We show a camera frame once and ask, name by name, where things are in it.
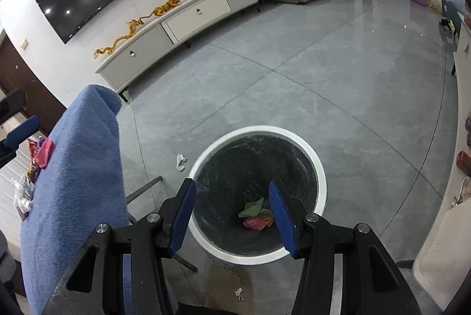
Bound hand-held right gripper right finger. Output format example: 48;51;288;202
268;179;422;315

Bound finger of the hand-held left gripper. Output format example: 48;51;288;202
0;115;41;168

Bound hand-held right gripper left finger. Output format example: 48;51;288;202
40;178;197;315

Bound pink wrapper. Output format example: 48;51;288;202
35;140;56;168

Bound white round trash bin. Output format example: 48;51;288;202
187;125;327;266

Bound red foil snack wrapper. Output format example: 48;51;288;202
26;138;41;161

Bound green paper wrapper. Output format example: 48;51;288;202
238;198;264;218

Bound grey metal table leg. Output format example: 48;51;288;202
125;175;162;201
173;254;198;272

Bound brown door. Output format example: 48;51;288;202
0;29;67;135

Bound white plastic wrappers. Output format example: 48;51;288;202
13;177;35;220

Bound blue carpet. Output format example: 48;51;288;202
20;84;177;315

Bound golden dragon decoration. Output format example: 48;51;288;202
94;0;182;60

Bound white coffee table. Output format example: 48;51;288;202
412;39;471;312

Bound red can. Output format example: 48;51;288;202
456;151;471;176

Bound white television cabinet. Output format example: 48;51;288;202
95;0;276;103

